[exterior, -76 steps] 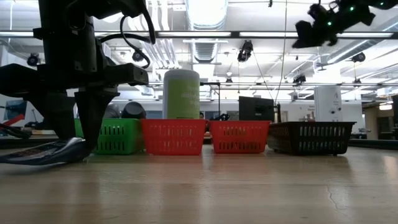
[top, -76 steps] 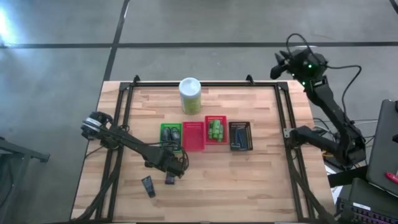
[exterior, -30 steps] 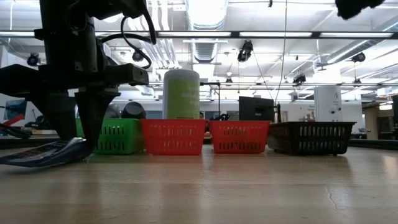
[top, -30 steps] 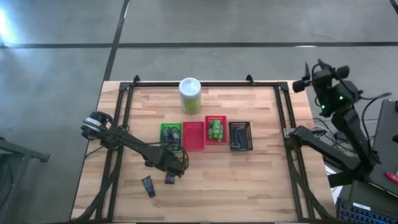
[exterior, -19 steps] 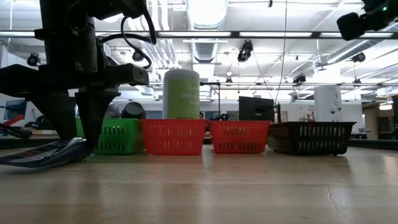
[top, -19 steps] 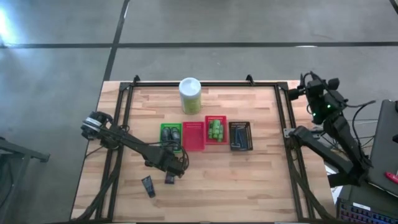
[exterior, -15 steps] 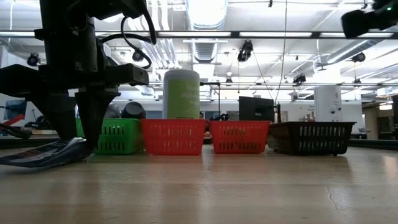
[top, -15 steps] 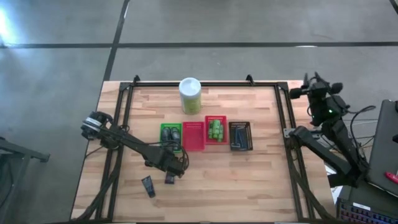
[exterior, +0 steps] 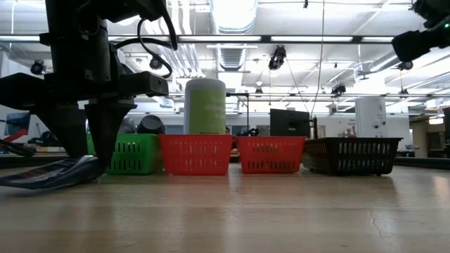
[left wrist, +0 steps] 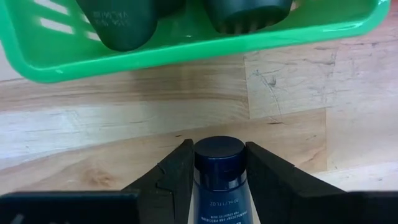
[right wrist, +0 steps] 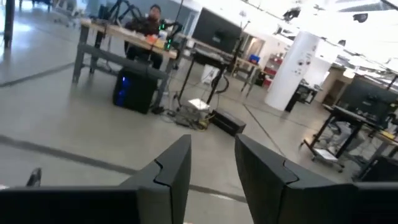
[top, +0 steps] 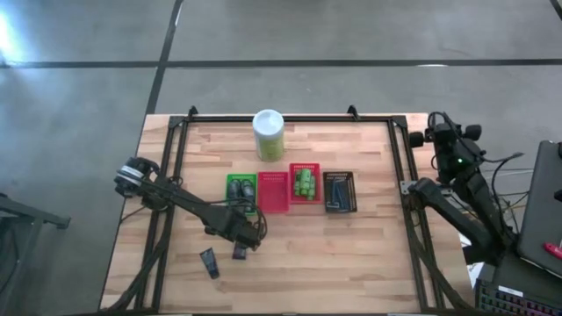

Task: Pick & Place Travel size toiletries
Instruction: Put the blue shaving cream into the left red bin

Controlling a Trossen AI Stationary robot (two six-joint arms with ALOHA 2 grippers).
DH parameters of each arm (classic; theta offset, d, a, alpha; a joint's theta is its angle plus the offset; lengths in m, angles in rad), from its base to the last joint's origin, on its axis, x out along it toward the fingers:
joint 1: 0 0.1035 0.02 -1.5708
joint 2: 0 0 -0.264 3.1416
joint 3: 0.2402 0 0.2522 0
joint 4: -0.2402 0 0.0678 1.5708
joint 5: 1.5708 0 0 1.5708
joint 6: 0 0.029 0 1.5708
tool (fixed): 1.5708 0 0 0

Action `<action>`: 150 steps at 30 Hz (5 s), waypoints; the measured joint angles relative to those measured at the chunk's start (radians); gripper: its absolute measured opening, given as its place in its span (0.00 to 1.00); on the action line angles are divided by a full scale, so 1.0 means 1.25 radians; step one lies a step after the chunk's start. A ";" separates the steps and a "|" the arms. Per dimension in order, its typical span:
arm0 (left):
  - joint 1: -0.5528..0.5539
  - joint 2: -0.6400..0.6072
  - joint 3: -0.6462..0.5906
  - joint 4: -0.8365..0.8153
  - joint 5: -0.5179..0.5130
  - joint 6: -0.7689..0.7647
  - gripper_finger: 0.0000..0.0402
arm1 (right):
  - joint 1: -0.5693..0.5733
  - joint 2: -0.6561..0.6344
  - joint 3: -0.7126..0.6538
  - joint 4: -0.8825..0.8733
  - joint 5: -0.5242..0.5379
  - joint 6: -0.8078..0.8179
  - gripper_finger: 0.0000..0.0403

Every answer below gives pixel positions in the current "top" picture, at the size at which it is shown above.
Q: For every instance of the green plastic basket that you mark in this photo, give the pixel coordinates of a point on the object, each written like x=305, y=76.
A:
x=241, y=176

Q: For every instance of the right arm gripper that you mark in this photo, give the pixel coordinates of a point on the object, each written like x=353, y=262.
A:
x=448, y=137

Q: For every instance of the black equipment box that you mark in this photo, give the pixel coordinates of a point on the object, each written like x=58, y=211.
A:
x=527, y=281

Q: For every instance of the small red object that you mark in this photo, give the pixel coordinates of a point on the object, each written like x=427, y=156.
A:
x=554, y=251

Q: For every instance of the red plastic basket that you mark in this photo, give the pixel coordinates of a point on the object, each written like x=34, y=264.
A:
x=304, y=166
x=273, y=193

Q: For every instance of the dark travel tube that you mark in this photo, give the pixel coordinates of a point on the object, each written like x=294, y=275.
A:
x=210, y=263
x=239, y=253

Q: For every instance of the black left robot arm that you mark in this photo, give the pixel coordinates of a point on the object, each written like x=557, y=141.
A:
x=189, y=204

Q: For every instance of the white-lidded green wipes canister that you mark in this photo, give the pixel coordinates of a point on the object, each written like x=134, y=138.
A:
x=268, y=131

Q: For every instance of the black plastic basket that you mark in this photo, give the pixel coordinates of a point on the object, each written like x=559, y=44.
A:
x=338, y=174

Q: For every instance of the dark grey laptop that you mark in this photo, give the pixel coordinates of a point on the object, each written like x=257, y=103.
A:
x=542, y=206

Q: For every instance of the black metal stand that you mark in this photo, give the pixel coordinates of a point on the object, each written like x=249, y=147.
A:
x=35, y=212

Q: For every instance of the black backlit keyboard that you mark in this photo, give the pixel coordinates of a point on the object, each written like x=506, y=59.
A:
x=505, y=303

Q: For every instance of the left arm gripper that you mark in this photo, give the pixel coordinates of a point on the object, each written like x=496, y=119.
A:
x=237, y=228

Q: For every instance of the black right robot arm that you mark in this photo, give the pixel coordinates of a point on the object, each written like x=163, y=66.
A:
x=456, y=219

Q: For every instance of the black aluminium table frame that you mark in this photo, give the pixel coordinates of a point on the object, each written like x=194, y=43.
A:
x=307, y=118

